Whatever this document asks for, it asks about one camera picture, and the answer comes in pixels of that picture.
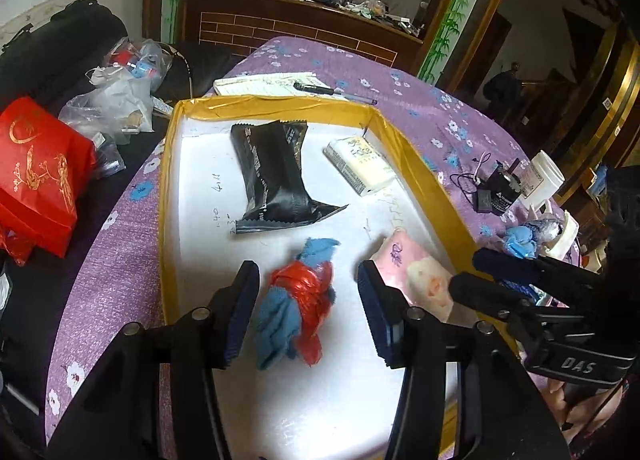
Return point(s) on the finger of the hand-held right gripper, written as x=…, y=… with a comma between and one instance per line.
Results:
x=530, y=270
x=490, y=297

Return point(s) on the white paper notebook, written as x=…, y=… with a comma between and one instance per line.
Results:
x=260, y=85

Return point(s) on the black power adapter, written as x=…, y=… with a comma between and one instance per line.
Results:
x=495, y=190

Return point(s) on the wooden brick pattern cabinet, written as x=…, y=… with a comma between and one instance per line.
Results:
x=300, y=25

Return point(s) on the cream tissue pack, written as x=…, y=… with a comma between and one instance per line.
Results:
x=357, y=165

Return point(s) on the black snack packet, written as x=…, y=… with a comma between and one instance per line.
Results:
x=275, y=175

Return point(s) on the purple floral tablecloth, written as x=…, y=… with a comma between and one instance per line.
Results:
x=425, y=105

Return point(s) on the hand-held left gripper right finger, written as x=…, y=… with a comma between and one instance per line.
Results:
x=375, y=310

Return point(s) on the yellow taped white box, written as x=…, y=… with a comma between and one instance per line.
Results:
x=210, y=180

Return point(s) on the blue cloth red plastic bundle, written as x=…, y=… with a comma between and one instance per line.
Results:
x=295, y=290

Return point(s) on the black bag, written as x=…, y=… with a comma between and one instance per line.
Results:
x=75, y=40

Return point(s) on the white plastic jar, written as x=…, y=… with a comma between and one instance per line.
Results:
x=542, y=180

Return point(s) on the blue white cloth bundle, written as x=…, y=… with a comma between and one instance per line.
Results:
x=520, y=240

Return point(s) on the clear plastic bag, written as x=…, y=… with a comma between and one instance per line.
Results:
x=115, y=105
x=145, y=60

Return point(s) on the pink tissue pack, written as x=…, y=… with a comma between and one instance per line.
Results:
x=415, y=265

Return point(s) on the black pen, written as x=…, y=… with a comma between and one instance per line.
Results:
x=312, y=88

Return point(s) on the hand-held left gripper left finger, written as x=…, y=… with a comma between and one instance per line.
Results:
x=242, y=315

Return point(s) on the person's right hand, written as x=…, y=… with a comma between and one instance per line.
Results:
x=575, y=410

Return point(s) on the black sofa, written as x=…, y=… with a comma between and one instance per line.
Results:
x=115, y=190

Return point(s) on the red gift bag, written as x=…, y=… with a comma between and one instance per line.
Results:
x=35, y=175

